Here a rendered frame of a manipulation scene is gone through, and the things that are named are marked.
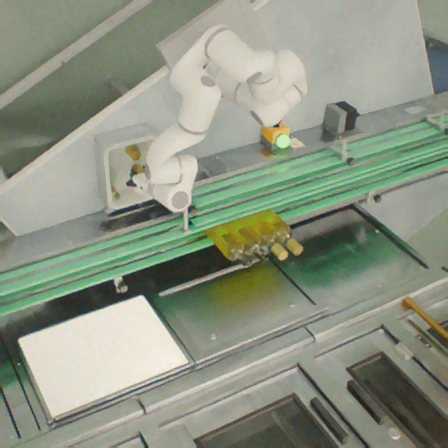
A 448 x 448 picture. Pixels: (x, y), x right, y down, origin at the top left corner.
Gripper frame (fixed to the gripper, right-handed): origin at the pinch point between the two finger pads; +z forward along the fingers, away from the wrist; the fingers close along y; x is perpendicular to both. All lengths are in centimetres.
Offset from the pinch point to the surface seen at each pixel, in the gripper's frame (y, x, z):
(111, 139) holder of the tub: -6.4, 12.4, 1.1
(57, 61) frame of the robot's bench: -3, 29, 59
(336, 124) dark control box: 76, -5, 4
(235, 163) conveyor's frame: 33.7, -7.3, 2.6
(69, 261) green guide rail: -28.0, -18.6, -3.0
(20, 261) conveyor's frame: -41.2, -15.2, 0.7
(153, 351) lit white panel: -16, -42, -28
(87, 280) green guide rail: -24.4, -26.3, -3.6
